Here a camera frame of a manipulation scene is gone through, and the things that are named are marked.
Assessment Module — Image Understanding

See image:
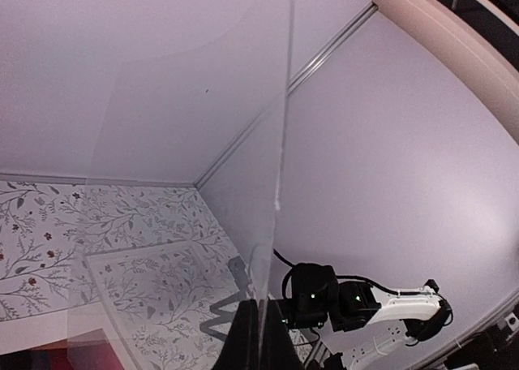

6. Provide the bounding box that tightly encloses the red sunset photo print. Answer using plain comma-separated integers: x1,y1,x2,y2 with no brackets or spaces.
1,329,124,370

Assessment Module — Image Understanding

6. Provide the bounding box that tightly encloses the white picture frame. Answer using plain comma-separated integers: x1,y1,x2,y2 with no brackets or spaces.
84,243,252,369

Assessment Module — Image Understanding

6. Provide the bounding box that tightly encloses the clear acrylic sheet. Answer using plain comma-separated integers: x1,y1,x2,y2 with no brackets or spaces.
64,0,296,370

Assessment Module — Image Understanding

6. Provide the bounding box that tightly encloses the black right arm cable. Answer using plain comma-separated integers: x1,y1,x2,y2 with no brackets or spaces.
272,247,402,298

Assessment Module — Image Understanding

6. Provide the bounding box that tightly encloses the floral patterned table mat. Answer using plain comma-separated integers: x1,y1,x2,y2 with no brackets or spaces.
1,180,271,322

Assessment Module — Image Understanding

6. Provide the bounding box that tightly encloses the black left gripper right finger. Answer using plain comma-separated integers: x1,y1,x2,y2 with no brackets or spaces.
265,300,304,370

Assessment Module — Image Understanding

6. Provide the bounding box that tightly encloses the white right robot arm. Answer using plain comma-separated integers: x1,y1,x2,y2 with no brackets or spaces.
199,258,453,369

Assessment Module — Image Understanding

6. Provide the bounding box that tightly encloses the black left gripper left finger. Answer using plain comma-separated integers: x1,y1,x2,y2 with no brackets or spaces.
217,299,260,370

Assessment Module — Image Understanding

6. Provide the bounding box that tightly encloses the left aluminium corner post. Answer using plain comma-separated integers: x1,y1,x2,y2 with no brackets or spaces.
194,2,380,188

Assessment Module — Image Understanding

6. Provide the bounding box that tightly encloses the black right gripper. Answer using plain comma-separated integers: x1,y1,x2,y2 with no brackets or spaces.
199,263,381,342

